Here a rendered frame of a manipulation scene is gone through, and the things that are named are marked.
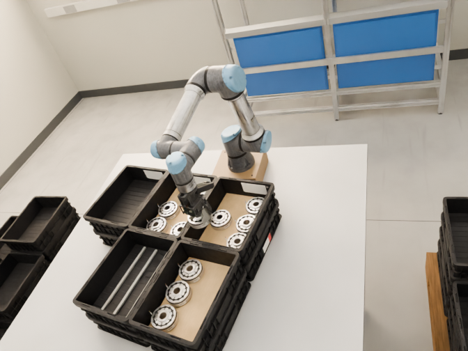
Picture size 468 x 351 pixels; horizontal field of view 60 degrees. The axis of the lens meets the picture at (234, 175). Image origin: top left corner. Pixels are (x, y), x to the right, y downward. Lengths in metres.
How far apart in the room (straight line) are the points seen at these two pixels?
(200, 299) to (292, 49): 2.30
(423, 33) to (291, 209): 1.84
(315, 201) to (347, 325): 0.66
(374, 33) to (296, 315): 2.27
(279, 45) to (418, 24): 1.02
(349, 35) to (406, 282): 1.83
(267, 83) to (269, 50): 0.31
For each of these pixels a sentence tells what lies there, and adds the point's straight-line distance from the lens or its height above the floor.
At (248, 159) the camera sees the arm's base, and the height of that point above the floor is 0.85.
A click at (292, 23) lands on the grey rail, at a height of 0.93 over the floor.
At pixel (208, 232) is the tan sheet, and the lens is 1.88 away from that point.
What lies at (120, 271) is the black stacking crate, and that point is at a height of 0.83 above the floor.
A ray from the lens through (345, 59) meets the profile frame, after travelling 3.41.
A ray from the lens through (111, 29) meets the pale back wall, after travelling 5.01.
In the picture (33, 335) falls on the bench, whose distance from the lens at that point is 2.18.
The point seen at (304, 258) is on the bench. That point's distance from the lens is 1.84.
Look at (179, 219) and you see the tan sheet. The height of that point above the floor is 0.83.
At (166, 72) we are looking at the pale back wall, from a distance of 4.96.
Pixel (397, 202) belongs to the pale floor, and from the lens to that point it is 2.99.
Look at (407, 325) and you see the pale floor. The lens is 2.47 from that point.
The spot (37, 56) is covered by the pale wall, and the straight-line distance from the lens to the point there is 5.37.
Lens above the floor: 2.18
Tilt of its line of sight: 40 degrees down
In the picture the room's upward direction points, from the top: 19 degrees counter-clockwise
